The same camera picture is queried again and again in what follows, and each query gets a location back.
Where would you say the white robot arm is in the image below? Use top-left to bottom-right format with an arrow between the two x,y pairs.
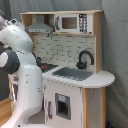
0,10 -> 43,128

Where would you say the wooden toy kitchen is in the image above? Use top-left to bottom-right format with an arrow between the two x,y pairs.
6,9 -> 116,128

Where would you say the grey toy sink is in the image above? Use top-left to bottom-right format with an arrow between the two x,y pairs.
52,67 -> 92,81

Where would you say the black toy faucet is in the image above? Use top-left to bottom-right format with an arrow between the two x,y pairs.
76,50 -> 94,70

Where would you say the black toy stovetop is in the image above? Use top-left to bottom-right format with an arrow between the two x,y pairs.
40,63 -> 56,73

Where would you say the toy microwave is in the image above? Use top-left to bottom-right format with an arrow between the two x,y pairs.
55,14 -> 92,34

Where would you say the grey range hood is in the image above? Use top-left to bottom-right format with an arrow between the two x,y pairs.
27,15 -> 54,34

